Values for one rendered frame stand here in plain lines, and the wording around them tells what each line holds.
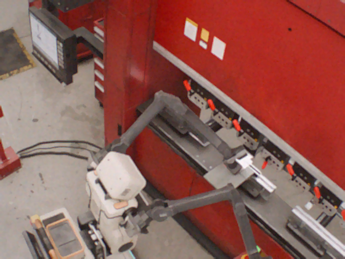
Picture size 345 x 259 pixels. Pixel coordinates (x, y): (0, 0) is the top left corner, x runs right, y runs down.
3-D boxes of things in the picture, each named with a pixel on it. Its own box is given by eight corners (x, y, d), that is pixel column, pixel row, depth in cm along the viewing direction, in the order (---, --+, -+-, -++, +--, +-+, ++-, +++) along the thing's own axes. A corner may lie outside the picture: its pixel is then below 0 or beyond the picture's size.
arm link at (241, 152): (219, 145, 245) (222, 151, 237) (236, 135, 245) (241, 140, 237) (227, 161, 250) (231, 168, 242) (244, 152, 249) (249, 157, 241)
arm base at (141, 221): (126, 213, 210) (138, 232, 203) (138, 203, 209) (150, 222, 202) (135, 216, 217) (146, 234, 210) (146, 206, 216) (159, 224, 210)
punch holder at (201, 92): (187, 97, 273) (190, 78, 260) (196, 92, 277) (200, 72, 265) (204, 111, 266) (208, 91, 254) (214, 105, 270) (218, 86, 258)
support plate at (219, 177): (202, 177, 256) (203, 176, 256) (232, 155, 270) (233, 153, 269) (225, 197, 248) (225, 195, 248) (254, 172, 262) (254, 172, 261)
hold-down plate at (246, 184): (219, 169, 276) (220, 166, 273) (225, 165, 278) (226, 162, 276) (254, 200, 262) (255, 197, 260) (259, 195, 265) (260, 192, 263)
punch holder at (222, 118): (210, 116, 264) (214, 96, 252) (220, 110, 268) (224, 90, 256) (228, 131, 257) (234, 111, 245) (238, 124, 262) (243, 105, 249)
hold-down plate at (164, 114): (152, 111, 304) (153, 108, 301) (158, 107, 306) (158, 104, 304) (182, 137, 291) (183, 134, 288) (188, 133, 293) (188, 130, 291)
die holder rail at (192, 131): (153, 103, 309) (154, 93, 302) (160, 100, 312) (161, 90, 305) (204, 147, 287) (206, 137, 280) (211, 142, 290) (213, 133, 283)
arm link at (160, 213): (236, 177, 215) (241, 185, 205) (240, 200, 219) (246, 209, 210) (148, 200, 213) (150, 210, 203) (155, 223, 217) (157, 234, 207)
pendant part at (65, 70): (32, 52, 279) (27, 8, 252) (47, 45, 285) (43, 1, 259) (66, 86, 259) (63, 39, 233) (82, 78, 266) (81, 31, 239)
